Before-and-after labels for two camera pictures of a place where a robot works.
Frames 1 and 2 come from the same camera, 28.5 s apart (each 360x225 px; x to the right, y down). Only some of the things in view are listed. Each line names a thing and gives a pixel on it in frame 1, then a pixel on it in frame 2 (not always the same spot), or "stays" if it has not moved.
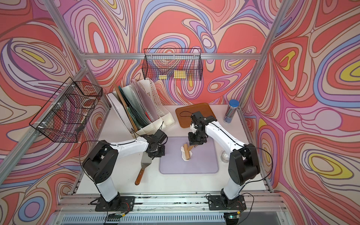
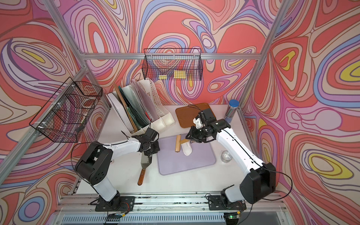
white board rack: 140,107 stays
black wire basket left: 65,116 stays
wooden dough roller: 187,150 -> 178,142
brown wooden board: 125,108 stays
